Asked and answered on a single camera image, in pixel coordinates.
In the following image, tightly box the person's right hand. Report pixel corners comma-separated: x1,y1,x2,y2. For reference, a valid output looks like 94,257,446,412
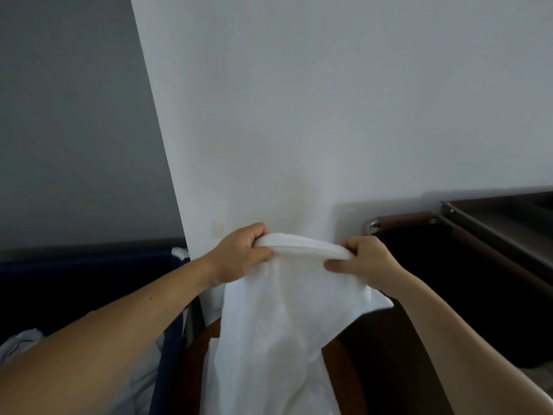
324,235,409,299

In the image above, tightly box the person's left hand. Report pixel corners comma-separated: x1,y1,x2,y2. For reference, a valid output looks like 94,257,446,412
203,222,274,288

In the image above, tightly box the white towel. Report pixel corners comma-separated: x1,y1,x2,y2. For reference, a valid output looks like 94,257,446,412
203,232,395,415

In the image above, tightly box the brown housekeeping cart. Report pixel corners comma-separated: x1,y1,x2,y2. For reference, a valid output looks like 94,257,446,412
336,190,553,415

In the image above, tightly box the person's right forearm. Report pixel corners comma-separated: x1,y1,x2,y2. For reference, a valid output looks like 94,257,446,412
388,271,553,415

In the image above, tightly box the person's left forearm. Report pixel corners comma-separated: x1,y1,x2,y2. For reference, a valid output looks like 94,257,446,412
0,254,217,415

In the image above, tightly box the round wooden side table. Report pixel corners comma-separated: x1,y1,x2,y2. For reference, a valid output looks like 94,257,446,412
183,317,368,415

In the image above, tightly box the grey door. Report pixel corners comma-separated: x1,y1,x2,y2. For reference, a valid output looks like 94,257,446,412
0,0,187,251

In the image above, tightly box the white pillowcase black piping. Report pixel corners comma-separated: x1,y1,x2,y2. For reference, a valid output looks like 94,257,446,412
0,328,165,415

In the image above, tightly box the navy laundry hamper white frame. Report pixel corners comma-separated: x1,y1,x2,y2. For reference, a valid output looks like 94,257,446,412
0,246,206,415

